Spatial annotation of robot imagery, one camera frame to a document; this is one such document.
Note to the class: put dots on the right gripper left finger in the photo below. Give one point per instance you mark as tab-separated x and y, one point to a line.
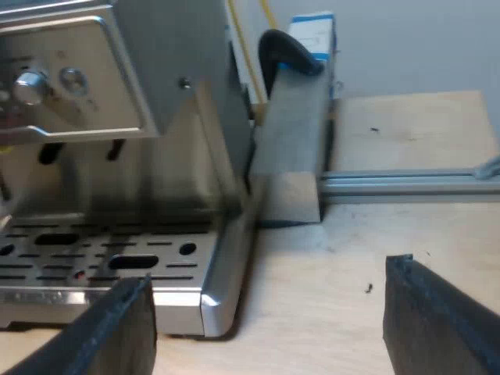
105	336

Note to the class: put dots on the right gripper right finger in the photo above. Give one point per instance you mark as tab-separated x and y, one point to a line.
433	324

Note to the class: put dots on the steel espresso machine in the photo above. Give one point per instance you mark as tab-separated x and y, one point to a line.
129	164

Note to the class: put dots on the metal block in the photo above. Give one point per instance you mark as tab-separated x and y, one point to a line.
293	148

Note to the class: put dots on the blue and white box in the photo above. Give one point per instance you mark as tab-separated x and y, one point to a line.
316	39

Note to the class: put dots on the aluminium rail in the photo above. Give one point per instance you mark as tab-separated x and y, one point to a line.
406	186

